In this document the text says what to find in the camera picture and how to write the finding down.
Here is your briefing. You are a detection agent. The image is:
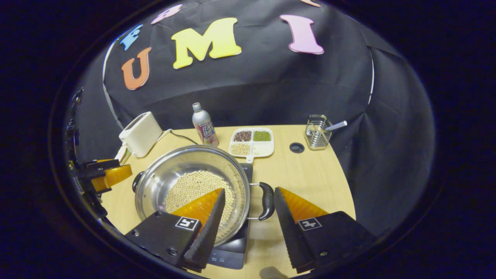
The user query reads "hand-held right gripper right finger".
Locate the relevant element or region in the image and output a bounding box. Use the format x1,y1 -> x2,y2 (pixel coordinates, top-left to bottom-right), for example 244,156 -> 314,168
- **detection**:
273,187 -> 376,274

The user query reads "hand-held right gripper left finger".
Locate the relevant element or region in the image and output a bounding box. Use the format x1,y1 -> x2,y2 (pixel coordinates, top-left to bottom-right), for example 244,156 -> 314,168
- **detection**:
125,188 -> 226,272

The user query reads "black induction cooktop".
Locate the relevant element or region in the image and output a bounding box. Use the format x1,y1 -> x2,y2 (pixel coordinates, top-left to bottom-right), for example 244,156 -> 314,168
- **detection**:
207,163 -> 253,270

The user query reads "steel pot with black handles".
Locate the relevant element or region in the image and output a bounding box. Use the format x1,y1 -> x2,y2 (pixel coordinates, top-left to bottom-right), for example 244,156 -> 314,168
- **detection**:
132,145 -> 276,246

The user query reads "pile of soybeans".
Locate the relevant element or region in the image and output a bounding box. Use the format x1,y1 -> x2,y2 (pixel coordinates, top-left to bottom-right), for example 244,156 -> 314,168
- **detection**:
165,170 -> 236,239

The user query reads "small pale green plate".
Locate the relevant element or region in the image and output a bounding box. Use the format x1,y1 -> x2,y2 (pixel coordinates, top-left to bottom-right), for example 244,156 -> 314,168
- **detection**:
115,144 -> 132,165

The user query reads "white toaster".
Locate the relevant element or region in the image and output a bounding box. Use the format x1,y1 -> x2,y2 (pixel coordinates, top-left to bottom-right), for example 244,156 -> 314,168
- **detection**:
119,112 -> 163,158

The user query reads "white divided bean tray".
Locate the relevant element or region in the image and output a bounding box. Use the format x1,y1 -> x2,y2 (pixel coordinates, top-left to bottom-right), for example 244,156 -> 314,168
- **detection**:
228,127 -> 275,163

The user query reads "colourful drink bottle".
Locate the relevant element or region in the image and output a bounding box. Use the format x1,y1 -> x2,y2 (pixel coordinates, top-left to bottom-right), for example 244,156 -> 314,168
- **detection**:
192,102 -> 219,147

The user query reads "black power cable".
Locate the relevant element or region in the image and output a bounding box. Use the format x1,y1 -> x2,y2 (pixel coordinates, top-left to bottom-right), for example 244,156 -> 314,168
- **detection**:
169,131 -> 199,146

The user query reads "wire mesh utensil holder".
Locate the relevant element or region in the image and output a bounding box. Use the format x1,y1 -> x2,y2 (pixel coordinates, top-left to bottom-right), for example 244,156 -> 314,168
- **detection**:
305,114 -> 333,151

